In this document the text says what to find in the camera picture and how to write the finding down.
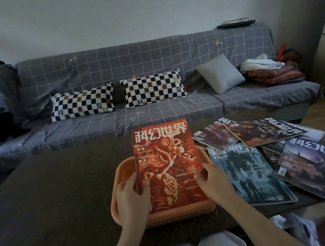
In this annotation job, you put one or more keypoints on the person's right forearm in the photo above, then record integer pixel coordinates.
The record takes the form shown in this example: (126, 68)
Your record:
(265, 226)

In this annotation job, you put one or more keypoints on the black white checkered pillow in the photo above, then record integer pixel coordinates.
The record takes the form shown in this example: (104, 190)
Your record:
(81, 103)
(154, 88)

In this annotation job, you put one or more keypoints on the white folded cloth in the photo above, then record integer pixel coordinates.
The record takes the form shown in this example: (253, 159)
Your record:
(261, 64)

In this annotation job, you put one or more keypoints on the black flat tray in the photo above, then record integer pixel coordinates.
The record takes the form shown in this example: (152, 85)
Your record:
(236, 24)

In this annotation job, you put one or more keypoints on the person's left hand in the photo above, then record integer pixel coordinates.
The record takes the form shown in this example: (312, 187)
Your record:
(133, 203)

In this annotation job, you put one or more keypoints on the person's right hand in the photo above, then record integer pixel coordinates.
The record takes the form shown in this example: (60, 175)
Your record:
(218, 186)

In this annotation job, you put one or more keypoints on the pile of assorted magazines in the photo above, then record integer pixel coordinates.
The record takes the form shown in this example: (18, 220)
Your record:
(257, 132)

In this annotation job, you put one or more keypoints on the red lion cover magazine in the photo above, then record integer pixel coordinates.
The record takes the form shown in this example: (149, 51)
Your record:
(166, 156)

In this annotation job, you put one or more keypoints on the dark red folded blanket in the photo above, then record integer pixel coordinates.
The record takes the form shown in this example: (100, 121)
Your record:
(277, 76)

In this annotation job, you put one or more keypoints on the crumpled clear plastic bags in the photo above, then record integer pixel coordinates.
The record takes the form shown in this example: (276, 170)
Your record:
(297, 228)

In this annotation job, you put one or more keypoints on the orange red fabric item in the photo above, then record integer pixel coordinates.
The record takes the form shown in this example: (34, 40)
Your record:
(290, 55)

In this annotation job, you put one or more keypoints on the plain grey cushion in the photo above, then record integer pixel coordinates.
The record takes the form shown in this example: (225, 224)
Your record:
(221, 74)

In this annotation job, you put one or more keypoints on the purple spaceship cover magazine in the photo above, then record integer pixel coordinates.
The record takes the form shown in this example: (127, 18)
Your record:
(316, 168)

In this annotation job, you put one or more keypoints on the brown robot cover magazine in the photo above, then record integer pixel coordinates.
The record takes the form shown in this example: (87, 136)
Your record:
(257, 132)

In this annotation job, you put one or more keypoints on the grey plaid covered sofa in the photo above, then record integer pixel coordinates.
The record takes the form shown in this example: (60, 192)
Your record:
(143, 59)

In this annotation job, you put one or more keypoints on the teal mech cover magazine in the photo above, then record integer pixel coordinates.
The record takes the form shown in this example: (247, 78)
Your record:
(250, 175)

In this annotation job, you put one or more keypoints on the orange plastic basket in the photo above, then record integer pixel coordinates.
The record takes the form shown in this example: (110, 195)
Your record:
(176, 215)

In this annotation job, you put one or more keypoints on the dark stone table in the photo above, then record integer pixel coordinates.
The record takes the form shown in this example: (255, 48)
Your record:
(56, 192)

